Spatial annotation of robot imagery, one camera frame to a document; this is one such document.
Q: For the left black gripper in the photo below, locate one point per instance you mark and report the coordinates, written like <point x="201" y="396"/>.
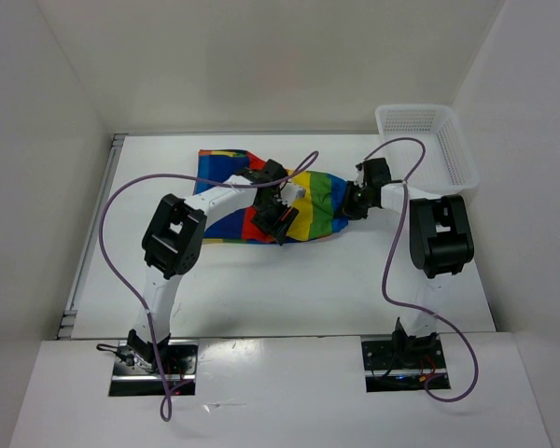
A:
<point x="276" y="228"/>

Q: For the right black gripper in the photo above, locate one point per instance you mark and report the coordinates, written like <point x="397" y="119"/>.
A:
<point x="349" y="210"/>

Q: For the rainbow striped shorts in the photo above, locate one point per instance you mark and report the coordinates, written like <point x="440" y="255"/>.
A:
<point x="311" y="217"/>

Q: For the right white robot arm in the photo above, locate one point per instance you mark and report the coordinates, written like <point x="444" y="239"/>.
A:
<point x="440" y="245"/>

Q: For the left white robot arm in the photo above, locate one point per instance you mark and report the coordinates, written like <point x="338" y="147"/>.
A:
<point x="174" y="238"/>

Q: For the white plastic basket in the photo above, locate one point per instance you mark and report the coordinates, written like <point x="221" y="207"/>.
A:
<point x="432" y="136"/>

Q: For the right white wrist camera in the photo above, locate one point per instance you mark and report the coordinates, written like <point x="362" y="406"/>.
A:
<point x="360" y="179"/>

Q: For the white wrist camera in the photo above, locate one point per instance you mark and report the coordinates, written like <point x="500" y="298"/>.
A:
<point x="290" y="193"/>
<point x="360" y="179"/>

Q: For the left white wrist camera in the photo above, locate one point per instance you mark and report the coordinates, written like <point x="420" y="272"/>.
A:
<point x="290" y="193"/>

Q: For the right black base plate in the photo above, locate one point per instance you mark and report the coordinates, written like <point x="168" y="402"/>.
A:
<point x="389" y="370"/>

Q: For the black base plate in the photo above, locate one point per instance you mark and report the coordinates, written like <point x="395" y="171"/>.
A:
<point x="389" y="370"/>
<point x="130" y="379"/>

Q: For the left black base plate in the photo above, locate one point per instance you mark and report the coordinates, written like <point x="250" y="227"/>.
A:
<point x="130" y="379"/>

